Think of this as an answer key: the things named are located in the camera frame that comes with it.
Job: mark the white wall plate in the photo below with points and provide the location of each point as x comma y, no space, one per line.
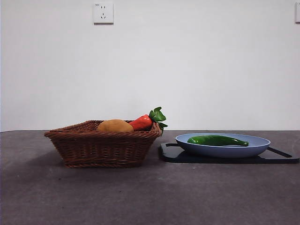
297,12

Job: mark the yellow-brown potato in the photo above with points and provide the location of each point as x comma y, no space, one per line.
114,126

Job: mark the brown wicker basket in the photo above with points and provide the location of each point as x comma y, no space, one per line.
103,147

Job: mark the white wall socket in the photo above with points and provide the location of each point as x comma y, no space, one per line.
103,13

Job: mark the orange carrot with green leaves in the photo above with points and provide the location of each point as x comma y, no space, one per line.
141,122

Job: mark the green long pepper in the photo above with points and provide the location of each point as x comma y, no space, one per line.
211,140

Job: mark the blue round plate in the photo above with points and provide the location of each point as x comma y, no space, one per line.
222,148

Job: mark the black cutting board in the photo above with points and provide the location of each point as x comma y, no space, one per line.
211,159

